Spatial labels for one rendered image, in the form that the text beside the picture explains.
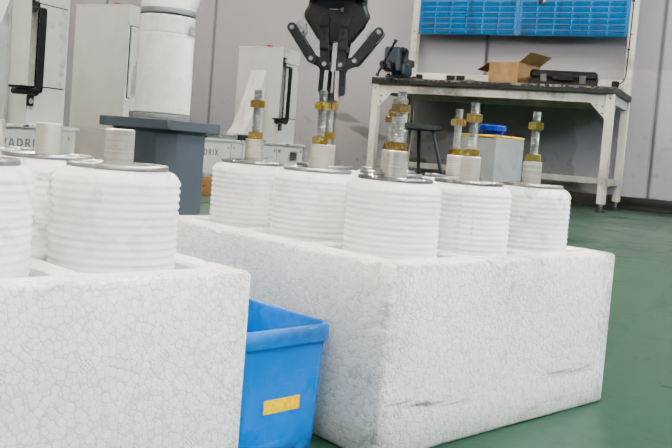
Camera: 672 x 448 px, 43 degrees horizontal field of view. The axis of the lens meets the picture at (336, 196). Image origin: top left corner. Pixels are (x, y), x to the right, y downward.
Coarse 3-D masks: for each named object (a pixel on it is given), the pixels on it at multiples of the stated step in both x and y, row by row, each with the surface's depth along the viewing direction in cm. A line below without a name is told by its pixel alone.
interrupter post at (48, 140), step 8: (40, 128) 72; (48, 128) 72; (56, 128) 73; (40, 136) 72; (48, 136) 72; (56, 136) 73; (40, 144) 72; (48, 144) 72; (56, 144) 73; (40, 152) 72; (48, 152) 73; (56, 152) 73
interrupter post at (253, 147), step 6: (246, 138) 103; (246, 144) 102; (252, 144) 102; (258, 144) 102; (246, 150) 102; (252, 150) 102; (258, 150) 102; (246, 156) 102; (252, 156) 102; (258, 156) 102
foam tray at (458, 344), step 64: (192, 256) 98; (256, 256) 90; (320, 256) 82; (448, 256) 87; (512, 256) 90; (576, 256) 96; (384, 320) 76; (448, 320) 81; (512, 320) 89; (576, 320) 97; (320, 384) 82; (384, 384) 76; (448, 384) 82; (512, 384) 90; (576, 384) 99
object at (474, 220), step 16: (448, 192) 90; (464, 192) 89; (480, 192) 89; (496, 192) 90; (448, 208) 90; (464, 208) 89; (480, 208) 89; (496, 208) 90; (448, 224) 90; (464, 224) 89; (480, 224) 89; (496, 224) 90; (448, 240) 90; (464, 240) 90; (480, 240) 90; (496, 240) 90
